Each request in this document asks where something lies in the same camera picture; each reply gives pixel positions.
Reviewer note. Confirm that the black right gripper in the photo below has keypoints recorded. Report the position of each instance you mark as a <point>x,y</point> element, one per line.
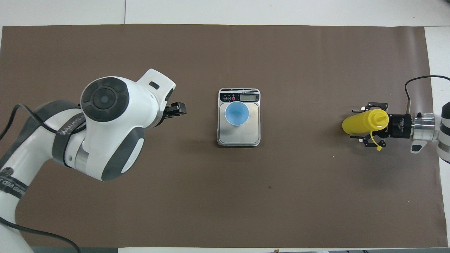
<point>400,126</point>

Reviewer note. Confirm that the yellow squeeze bottle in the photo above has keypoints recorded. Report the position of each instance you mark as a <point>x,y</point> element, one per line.
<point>358,123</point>

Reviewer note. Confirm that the light blue plastic cup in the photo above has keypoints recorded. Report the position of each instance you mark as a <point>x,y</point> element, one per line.
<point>237,113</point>

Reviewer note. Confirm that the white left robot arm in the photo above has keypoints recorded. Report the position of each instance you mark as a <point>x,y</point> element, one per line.
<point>105,140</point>

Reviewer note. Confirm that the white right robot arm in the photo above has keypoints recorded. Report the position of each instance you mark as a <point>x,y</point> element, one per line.
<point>425,126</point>

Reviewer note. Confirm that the silver digital kitchen scale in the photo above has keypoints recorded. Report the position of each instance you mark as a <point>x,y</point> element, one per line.
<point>242,137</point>

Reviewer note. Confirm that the brown table mat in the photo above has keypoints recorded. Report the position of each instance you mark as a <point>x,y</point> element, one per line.
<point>246,193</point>

